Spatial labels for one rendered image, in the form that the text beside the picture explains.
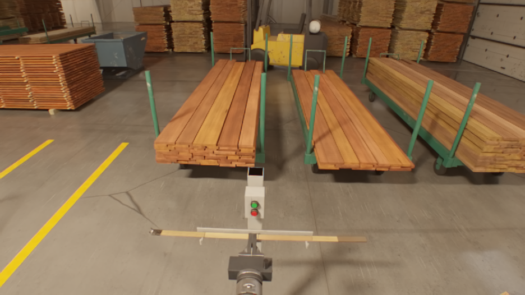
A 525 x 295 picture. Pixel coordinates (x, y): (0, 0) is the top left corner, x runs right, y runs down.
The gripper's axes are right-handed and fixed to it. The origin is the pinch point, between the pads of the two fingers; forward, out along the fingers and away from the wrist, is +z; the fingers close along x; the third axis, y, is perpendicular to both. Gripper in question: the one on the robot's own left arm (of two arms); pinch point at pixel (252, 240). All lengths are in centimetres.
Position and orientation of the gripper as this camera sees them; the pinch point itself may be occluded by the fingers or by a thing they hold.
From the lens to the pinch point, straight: 95.0
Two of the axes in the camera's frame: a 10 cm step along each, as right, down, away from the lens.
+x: -10.0, -0.3, 0.1
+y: 0.2, -8.9, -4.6
